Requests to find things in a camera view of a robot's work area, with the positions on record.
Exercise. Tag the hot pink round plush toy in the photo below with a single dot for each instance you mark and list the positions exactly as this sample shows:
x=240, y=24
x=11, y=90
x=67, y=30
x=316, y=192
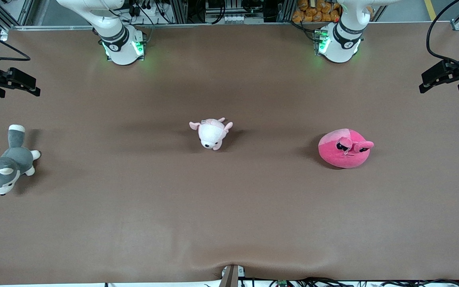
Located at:
x=343, y=155

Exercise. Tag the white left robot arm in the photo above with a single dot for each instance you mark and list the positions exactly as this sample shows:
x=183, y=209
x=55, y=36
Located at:
x=343, y=40

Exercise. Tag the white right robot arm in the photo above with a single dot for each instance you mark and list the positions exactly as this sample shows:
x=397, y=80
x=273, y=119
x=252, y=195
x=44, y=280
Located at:
x=114, y=36

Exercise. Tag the grey white husky plush toy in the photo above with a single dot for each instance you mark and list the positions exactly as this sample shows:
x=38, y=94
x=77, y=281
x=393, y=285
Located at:
x=8, y=167

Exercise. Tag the pale pink white plush toy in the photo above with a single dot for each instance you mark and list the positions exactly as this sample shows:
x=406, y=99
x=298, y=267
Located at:
x=210, y=135

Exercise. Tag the orange snack bag pile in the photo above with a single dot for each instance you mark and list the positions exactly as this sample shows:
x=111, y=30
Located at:
x=313, y=12

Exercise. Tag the white power strip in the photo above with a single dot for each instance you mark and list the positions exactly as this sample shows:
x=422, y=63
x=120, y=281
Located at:
x=243, y=18

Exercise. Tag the brown table cover mat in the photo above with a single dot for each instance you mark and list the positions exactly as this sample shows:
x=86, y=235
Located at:
x=229, y=207

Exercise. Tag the aluminium table edge rail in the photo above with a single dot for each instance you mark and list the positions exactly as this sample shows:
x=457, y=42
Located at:
x=213, y=25

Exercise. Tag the metal clamp bracket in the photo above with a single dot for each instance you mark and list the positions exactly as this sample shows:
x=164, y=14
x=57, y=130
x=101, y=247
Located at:
x=230, y=277

